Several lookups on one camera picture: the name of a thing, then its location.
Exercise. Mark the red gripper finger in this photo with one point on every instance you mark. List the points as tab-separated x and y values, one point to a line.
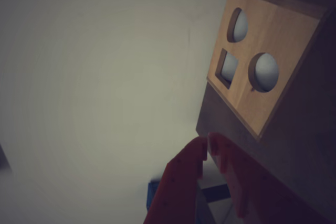
252	187
176	187

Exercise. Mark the wooden shape sorter box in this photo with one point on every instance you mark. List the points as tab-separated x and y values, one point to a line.
275	32

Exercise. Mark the blue clamp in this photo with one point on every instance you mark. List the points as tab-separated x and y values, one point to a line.
151	195

